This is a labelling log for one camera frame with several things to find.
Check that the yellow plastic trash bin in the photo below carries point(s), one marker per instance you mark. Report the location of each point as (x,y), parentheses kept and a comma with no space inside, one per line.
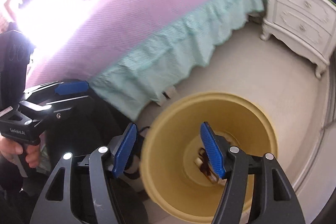
(185,158)

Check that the person's left hand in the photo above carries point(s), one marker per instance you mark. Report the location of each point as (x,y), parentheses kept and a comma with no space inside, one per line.
(9,148)

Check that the bed with purple cover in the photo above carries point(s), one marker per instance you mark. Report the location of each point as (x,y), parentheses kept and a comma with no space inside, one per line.
(131,51)

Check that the white ornate nightstand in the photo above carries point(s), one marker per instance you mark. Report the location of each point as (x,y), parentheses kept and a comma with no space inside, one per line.
(307,27)

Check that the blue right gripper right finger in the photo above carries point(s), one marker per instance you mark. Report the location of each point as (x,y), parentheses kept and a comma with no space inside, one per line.
(213,150)

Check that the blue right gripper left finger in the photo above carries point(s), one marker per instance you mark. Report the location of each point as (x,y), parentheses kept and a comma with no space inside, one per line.
(122,146)

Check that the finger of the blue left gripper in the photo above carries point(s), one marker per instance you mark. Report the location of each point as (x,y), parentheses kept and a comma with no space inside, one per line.
(69,88)

